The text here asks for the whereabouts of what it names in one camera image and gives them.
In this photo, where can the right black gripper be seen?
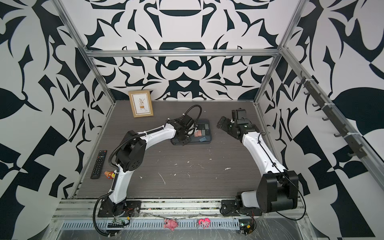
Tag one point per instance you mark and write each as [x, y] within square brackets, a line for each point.
[224, 126]

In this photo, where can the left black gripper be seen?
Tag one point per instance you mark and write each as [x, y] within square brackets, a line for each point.
[185, 142]

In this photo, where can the pink eraser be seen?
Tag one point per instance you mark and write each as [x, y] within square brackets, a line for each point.
[198, 133]

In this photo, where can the dark grey storage box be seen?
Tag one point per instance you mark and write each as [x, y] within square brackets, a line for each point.
[202, 135]

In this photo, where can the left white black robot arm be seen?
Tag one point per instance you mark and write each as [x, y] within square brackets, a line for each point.
[129, 155]

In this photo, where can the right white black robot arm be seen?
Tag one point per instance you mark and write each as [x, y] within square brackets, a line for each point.
[278, 188]

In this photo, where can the small red yellow toy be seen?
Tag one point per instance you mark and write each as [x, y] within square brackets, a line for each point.
[109, 175]

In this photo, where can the black remote control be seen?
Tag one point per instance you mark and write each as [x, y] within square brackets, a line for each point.
[96, 172]

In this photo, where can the pink pig toy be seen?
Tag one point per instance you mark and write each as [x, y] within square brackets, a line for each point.
[170, 224]

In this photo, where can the pink clip toy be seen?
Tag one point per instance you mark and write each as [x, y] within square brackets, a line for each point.
[204, 223]

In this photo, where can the wooden picture frame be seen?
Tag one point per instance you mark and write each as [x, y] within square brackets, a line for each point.
[141, 103]

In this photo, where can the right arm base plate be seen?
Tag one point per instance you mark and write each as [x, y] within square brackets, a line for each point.
[231, 208]

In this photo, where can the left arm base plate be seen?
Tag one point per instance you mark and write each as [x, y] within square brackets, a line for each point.
[129, 209]

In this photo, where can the wall hook rail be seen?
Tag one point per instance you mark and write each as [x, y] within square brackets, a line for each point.
[335, 116]

